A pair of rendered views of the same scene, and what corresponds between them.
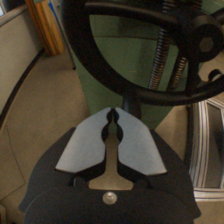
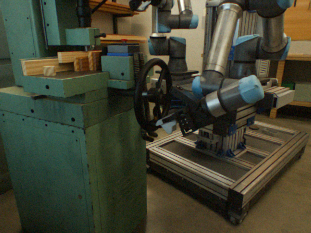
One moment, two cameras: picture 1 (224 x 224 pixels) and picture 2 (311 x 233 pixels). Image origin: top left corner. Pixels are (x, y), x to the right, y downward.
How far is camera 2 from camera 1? 0.77 m
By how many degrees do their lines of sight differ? 62
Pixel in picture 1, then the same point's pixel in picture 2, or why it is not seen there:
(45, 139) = not seen: outside the picture
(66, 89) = not seen: outside the picture
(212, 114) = (172, 148)
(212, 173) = (227, 172)
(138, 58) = (118, 129)
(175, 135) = (166, 196)
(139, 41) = (116, 116)
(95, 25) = (98, 113)
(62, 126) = not seen: outside the picture
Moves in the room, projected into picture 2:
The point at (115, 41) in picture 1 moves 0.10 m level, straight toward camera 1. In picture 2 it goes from (107, 121) to (127, 125)
